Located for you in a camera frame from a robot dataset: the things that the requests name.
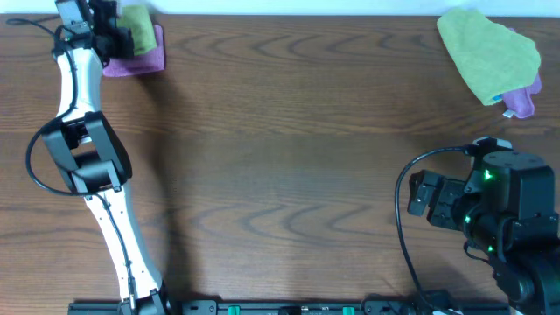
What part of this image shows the light green microfiber cloth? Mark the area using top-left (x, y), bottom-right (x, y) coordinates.
top-left (117, 4), bottom-right (158, 56)

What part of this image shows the folded purple cloth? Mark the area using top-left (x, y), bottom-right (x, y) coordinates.
top-left (103, 24), bottom-right (166, 77)

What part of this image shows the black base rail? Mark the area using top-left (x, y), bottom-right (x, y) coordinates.
top-left (67, 295), bottom-right (512, 315)

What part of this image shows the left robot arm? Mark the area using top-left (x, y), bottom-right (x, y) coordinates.
top-left (38, 0), bottom-right (173, 314)

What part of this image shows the crumpled green cloth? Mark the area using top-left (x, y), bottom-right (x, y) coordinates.
top-left (437, 8), bottom-right (541, 106)

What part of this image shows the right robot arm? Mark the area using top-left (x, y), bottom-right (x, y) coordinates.
top-left (399, 137), bottom-right (559, 314)

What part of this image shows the crumpled purple cloth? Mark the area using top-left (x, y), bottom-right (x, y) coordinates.
top-left (494, 26), bottom-right (543, 119)

